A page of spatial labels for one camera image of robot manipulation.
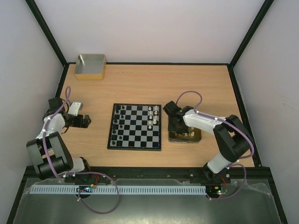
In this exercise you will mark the gold tin tray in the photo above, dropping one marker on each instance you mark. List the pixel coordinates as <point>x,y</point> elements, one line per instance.
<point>193,136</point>

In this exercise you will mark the black white chess board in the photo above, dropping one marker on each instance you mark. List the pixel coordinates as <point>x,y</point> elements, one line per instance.
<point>135,127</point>

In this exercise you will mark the black aluminium frame rail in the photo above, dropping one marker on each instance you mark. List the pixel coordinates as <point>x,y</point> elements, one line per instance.
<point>194,175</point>

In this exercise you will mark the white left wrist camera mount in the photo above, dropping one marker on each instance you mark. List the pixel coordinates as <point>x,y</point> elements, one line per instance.
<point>74,108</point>

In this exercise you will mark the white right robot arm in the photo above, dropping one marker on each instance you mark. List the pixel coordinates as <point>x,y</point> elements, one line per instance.
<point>232,137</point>

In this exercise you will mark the silver metal tin box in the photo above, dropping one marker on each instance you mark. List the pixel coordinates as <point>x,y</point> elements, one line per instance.
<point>90,67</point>

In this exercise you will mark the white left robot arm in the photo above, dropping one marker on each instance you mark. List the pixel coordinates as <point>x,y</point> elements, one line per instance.
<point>48,152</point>

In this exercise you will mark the white slotted cable duct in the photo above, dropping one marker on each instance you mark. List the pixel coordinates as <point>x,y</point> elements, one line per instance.
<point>121,190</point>

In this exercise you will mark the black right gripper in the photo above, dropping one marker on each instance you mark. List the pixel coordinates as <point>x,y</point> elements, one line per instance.
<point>177,127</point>

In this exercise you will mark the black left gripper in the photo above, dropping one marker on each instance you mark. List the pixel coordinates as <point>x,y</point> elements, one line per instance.
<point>86,123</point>

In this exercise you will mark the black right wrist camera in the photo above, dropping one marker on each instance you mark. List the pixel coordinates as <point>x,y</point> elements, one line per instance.
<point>171,108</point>

